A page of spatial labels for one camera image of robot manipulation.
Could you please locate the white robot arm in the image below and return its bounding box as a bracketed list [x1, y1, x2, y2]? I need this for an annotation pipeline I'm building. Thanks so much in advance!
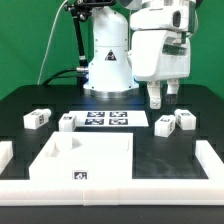
[84, 0, 199, 109]

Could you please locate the white square tabletop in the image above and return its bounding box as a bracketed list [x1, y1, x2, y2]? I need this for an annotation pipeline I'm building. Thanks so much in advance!
[29, 132, 133, 181]

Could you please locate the black cable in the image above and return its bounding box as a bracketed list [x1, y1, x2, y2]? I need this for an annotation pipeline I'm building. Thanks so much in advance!
[42, 67, 88, 86]

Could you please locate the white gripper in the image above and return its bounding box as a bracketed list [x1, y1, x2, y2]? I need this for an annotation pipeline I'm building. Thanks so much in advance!
[131, 30, 191, 109]

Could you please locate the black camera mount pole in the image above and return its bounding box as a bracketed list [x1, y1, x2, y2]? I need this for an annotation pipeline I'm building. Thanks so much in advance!
[64, 0, 116, 87]

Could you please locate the white fiducial marker sheet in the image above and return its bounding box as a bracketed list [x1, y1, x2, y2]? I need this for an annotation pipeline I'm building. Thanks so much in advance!
[70, 110, 149, 127]

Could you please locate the white cable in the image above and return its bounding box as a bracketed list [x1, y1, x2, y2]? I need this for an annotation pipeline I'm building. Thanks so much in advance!
[37, 0, 69, 86]

